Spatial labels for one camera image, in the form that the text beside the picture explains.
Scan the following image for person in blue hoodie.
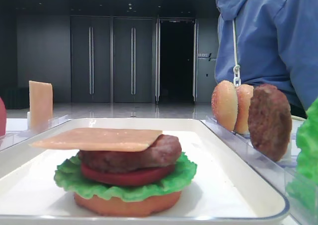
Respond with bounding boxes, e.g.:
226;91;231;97
215;0;318;118

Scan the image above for bottom bun on tray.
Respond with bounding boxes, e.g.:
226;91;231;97
74;191;181;217

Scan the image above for clear bun holder rail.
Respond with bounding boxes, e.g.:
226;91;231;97
203;116;318;225

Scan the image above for clear left holder rack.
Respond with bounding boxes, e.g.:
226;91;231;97
0;112;70;151

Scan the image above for near bun half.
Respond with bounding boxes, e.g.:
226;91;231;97
234;84;254;134

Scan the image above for upright red tomato slice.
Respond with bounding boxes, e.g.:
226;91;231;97
0;98;6;137

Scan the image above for far bun half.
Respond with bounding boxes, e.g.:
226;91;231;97
211;80;238;131

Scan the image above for tomato slice on burger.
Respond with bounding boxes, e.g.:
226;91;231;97
80;163;175;187

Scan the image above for bun half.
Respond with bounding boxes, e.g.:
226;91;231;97
211;80;238;131
234;84;254;134

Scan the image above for dark double door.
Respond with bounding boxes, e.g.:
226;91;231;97
71;16;156;103

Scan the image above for meat patty on burger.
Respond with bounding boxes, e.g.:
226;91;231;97
78;135;182;173

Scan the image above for cheese slice on burger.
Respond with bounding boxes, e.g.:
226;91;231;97
30;128;162;152

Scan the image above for upright green lettuce leaf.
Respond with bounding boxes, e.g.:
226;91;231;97
287;100;318;214

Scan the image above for upright cheese slice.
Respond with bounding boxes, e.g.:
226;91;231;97
29;80;53;132

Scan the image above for upright brown meat patty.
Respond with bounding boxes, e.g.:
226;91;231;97
248;84;292;161

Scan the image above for lettuce on burger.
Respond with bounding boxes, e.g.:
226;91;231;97
54;152;197;202

